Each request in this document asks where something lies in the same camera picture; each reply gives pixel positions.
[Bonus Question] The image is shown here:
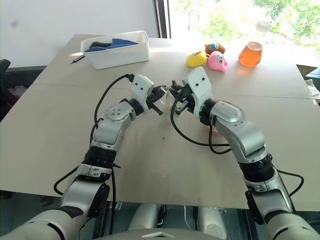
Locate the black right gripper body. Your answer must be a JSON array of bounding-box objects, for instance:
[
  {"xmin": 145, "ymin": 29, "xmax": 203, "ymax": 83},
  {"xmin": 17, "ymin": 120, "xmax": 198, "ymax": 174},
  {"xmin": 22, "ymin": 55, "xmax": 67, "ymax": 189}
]
[{"xmin": 178, "ymin": 84, "xmax": 195, "ymax": 113}]

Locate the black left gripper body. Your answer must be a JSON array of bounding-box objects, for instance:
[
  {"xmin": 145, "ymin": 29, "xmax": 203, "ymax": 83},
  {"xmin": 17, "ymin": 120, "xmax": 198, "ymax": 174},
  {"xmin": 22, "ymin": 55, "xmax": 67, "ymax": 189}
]
[{"xmin": 146, "ymin": 90, "xmax": 161, "ymax": 111}]

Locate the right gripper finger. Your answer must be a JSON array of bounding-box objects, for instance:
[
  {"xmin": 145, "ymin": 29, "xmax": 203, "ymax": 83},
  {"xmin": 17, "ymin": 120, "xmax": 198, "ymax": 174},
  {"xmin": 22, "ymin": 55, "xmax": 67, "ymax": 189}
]
[
  {"xmin": 169, "ymin": 79, "xmax": 185, "ymax": 97},
  {"xmin": 172, "ymin": 99, "xmax": 189, "ymax": 115}
]

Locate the clear plastic cup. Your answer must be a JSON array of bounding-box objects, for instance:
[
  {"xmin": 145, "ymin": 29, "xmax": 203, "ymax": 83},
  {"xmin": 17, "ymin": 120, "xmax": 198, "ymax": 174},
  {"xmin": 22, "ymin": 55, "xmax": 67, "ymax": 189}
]
[{"xmin": 158, "ymin": 86, "xmax": 176, "ymax": 122}]

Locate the pink bowl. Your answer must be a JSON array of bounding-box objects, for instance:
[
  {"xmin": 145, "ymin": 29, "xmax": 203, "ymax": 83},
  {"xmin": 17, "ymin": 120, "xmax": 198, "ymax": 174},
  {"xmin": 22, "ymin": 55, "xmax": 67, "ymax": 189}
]
[{"xmin": 202, "ymin": 99, "xmax": 235, "ymax": 138}]

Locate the yellow plush toy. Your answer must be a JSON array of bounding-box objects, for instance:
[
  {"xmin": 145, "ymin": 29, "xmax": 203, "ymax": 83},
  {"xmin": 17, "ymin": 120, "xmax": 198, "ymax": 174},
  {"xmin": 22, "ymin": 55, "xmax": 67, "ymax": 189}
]
[{"xmin": 186, "ymin": 50, "xmax": 208, "ymax": 68}]

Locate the pink plush toy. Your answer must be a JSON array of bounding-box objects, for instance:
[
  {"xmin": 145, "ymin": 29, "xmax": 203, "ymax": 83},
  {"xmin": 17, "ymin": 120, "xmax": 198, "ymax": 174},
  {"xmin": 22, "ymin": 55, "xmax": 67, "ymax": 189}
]
[{"xmin": 207, "ymin": 51, "xmax": 229, "ymax": 73}]

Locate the white plastic bin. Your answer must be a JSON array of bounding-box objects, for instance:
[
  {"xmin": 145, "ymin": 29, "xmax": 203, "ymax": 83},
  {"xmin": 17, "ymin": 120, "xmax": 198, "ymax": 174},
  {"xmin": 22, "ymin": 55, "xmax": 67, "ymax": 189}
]
[{"xmin": 80, "ymin": 30, "xmax": 151, "ymax": 70}]

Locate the brown plush toy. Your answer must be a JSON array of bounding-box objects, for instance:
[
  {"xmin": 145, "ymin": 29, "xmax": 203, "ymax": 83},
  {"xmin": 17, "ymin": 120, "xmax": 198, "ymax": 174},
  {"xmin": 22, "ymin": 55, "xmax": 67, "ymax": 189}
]
[{"xmin": 204, "ymin": 42, "xmax": 226, "ymax": 55}]

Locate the blue cloth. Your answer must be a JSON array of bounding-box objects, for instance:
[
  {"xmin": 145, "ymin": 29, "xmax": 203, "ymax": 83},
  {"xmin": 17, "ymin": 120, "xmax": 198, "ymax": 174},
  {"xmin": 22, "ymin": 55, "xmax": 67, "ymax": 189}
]
[{"xmin": 83, "ymin": 38, "xmax": 139, "ymax": 53}]

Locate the glass flask with orange liquid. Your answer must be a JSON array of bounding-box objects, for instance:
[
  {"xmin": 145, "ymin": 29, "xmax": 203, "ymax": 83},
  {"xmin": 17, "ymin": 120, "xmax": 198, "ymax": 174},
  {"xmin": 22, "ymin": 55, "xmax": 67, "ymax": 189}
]
[{"xmin": 238, "ymin": 41, "xmax": 264, "ymax": 67}]

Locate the black cloth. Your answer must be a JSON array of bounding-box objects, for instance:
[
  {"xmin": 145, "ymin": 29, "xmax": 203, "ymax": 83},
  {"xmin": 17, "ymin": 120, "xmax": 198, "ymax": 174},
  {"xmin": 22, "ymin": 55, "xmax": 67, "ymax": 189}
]
[{"xmin": 88, "ymin": 41, "xmax": 111, "ymax": 49}]

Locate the dark pen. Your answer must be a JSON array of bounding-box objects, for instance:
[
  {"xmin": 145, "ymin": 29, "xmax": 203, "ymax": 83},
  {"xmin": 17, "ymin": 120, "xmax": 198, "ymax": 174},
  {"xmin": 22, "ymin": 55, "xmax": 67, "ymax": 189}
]
[{"xmin": 70, "ymin": 54, "xmax": 86, "ymax": 65}]

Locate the clear jar with white lid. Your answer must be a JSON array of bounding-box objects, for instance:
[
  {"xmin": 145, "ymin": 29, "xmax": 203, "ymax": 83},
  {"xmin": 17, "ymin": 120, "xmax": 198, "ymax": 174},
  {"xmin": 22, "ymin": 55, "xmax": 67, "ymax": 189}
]
[{"xmin": 254, "ymin": 20, "xmax": 272, "ymax": 43}]

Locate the silver rounded robot leg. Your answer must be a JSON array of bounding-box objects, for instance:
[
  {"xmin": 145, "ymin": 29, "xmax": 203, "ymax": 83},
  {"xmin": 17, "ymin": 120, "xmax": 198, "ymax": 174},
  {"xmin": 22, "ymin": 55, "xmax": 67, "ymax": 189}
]
[
  {"xmin": 126, "ymin": 203, "xmax": 163, "ymax": 233},
  {"xmin": 197, "ymin": 206, "xmax": 229, "ymax": 240}
]

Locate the cardboard box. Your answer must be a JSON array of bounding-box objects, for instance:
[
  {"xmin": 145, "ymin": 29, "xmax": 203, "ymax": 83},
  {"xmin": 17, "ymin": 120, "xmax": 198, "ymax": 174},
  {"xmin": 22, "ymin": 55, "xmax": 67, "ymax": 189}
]
[{"xmin": 296, "ymin": 64, "xmax": 320, "ymax": 81}]

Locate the grey robot chest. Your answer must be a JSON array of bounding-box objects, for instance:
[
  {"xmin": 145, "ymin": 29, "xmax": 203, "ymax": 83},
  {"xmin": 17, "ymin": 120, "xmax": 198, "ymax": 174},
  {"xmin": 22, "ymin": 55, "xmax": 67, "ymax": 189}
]
[{"xmin": 107, "ymin": 227, "xmax": 226, "ymax": 240}]

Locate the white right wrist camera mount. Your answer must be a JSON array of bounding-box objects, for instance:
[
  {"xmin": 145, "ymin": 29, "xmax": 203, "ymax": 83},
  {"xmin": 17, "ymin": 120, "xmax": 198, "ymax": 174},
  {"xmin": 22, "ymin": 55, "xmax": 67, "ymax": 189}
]
[{"xmin": 181, "ymin": 68, "xmax": 213, "ymax": 118}]

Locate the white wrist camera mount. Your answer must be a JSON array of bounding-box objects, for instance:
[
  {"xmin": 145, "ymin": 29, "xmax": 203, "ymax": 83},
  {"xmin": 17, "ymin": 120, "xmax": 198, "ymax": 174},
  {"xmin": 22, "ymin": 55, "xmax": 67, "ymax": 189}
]
[
  {"xmin": 181, "ymin": 68, "xmax": 213, "ymax": 118},
  {"xmin": 129, "ymin": 73, "xmax": 155, "ymax": 112}
]

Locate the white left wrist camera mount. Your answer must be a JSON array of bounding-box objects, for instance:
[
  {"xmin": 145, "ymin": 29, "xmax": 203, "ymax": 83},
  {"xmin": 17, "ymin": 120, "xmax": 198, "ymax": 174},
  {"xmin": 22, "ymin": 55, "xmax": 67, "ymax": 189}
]
[{"xmin": 129, "ymin": 73, "xmax": 155, "ymax": 112}]

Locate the dark window frame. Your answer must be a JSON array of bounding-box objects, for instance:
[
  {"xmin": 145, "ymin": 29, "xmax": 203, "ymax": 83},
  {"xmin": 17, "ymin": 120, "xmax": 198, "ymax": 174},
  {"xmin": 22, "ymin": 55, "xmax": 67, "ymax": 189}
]
[{"xmin": 154, "ymin": 0, "xmax": 172, "ymax": 39}]

